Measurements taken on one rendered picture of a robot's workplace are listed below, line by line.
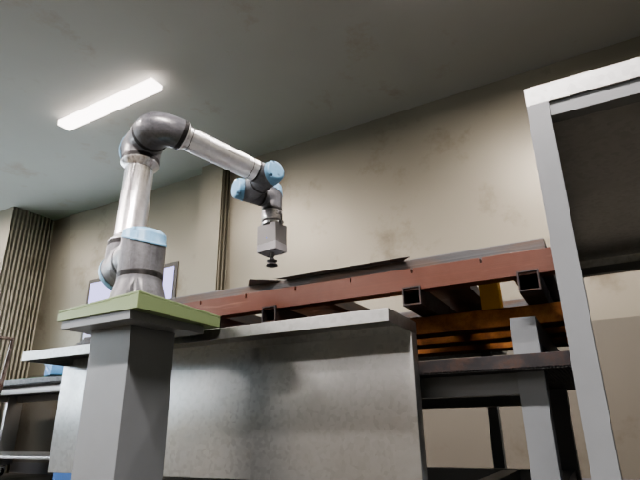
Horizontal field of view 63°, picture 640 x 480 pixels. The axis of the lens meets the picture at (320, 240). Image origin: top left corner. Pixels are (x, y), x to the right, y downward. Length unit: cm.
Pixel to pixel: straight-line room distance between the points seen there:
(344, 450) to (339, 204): 369
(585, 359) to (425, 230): 355
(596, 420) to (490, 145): 377
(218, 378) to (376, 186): 342
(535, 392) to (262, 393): 71
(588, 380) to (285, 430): 81
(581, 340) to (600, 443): 16
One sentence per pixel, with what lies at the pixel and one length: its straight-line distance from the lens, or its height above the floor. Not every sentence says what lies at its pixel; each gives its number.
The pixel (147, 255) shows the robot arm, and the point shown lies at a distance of 140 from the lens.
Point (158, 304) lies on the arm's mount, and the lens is 127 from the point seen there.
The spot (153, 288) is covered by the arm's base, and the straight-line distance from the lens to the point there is 138.
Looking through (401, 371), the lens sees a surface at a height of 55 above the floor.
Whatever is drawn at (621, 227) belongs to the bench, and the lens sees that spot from 201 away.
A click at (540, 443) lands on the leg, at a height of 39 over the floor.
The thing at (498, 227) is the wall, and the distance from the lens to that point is 428.
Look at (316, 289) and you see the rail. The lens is 151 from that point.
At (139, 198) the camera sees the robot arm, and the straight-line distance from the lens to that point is 164.
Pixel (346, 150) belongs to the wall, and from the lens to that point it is 510.
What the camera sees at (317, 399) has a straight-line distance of 142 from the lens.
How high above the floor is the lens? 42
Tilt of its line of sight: 20 degrees up
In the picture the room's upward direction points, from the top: 1 degrees counter-clockwise
